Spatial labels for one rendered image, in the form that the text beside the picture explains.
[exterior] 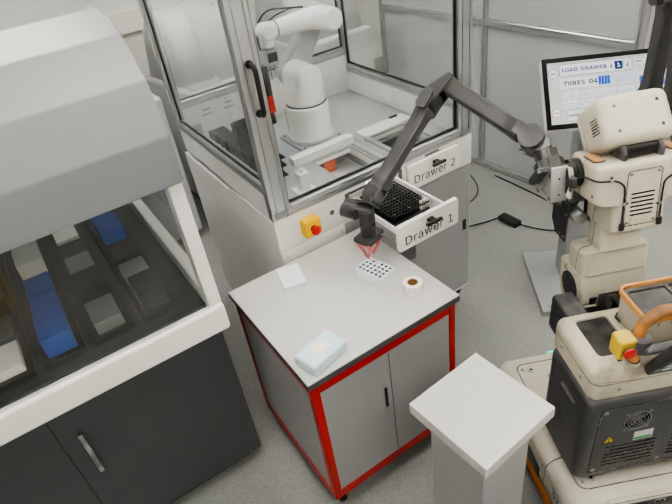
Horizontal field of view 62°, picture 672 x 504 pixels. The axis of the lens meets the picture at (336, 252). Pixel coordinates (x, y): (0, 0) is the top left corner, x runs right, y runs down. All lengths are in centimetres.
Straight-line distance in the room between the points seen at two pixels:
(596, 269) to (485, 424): 68
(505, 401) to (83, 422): 131
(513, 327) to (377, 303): 116
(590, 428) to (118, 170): 152
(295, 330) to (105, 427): 71
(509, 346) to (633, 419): 104
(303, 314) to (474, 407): 67
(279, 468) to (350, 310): 86
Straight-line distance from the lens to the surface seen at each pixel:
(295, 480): 246
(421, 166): 243
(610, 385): 176
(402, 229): 202
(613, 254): 200
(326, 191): 218
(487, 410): 164
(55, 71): 158
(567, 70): 269
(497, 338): 289
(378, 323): 187
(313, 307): 197
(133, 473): 228
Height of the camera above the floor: 206
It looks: 36 degrees down
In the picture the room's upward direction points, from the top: 9 degrees counter-clockwise
